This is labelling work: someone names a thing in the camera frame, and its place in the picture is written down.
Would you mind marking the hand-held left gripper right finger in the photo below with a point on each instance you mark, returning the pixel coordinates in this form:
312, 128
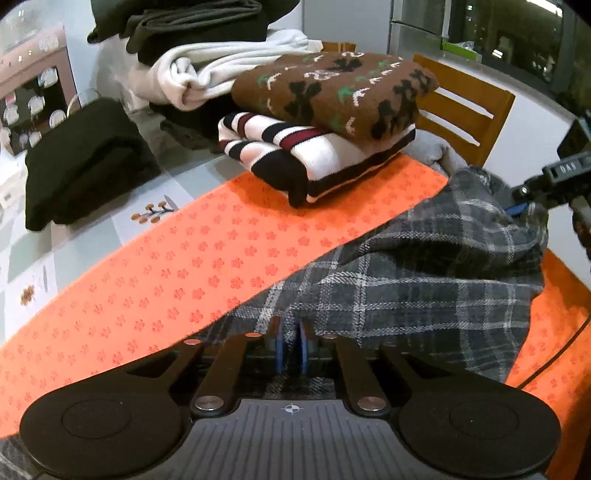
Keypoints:
304, 350

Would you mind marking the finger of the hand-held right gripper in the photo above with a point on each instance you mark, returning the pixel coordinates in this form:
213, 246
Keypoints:
524, 190

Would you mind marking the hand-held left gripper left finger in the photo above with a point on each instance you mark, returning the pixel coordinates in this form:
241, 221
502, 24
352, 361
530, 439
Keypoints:
280, 350

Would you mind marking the grey plaid shirt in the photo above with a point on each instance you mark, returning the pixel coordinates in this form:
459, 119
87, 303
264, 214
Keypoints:
415, 286

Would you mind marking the person's right hand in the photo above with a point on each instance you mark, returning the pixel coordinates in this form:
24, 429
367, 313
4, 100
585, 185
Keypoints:
584, 226

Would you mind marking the grey fleece garment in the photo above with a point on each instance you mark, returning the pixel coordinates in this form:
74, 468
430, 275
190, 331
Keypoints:
438, 154

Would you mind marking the orange flower-print mat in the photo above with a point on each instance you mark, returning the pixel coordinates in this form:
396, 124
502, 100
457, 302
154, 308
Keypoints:
184, 277

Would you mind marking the wooden chair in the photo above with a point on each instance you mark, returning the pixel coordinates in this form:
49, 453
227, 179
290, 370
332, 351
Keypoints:
337, 46
461, 76

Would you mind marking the dark glass window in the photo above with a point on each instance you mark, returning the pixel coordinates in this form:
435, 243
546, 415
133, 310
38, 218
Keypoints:
521, 41

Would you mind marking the green packet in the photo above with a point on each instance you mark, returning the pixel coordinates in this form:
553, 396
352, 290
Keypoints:
459, 48

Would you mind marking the striped folded sweater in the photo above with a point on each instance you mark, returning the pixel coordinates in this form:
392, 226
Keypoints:
323, 161

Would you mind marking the silver refrigerator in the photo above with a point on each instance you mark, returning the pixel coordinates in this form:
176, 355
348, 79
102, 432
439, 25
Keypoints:
415, 23

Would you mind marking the checked floral tablecloth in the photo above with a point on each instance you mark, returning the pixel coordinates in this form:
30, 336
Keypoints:
92, 240

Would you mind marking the brown patterned knitted sweater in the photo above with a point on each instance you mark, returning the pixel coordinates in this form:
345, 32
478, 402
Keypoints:
323, 92

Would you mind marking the black folded sweater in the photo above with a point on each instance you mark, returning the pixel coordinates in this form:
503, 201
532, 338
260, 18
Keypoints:
83, 170

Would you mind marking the white folded sweatshirt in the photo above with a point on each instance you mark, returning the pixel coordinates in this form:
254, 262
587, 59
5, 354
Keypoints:
221, 69

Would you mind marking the grey folded trousers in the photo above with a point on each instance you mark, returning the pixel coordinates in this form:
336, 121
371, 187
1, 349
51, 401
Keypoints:
194, 23

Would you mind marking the pink water dispenser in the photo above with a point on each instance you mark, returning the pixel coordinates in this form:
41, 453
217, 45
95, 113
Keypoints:
32, 92

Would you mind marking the dark grey folded jacket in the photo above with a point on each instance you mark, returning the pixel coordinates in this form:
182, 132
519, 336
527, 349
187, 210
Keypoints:
111, 18

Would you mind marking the clear water bottle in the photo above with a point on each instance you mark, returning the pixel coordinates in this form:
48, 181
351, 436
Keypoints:
27, 27

